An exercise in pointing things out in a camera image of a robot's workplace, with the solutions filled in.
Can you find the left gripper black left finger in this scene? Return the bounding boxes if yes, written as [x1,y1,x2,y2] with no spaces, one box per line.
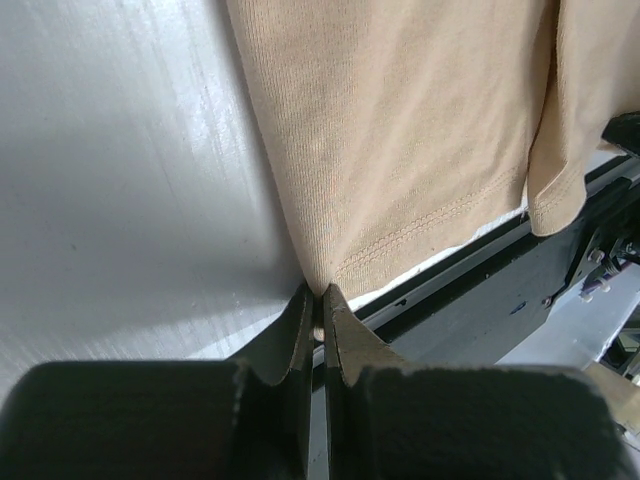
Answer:
[1,286,314,479]

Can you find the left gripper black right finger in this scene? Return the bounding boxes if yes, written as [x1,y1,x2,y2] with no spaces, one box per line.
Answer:
[322,286,630,479]

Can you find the beige t-shirt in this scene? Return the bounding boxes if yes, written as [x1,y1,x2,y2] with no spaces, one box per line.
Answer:
[228,1,639,298]

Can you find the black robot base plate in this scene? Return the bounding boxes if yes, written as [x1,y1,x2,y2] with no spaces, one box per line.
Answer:
[356,156,639,365]

